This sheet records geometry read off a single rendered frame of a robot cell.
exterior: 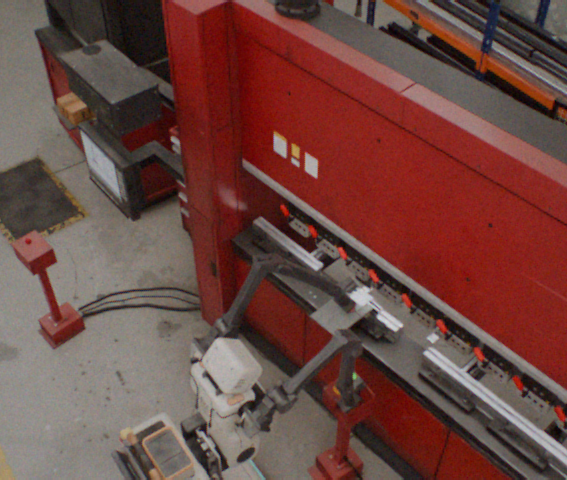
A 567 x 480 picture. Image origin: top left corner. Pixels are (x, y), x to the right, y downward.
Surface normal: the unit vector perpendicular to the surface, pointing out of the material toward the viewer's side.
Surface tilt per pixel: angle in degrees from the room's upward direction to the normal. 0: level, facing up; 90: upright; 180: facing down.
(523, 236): 90
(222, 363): 47
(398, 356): 0
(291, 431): 0
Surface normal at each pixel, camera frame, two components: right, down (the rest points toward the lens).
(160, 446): 0.00, -0.69
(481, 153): -0.73, 0.50
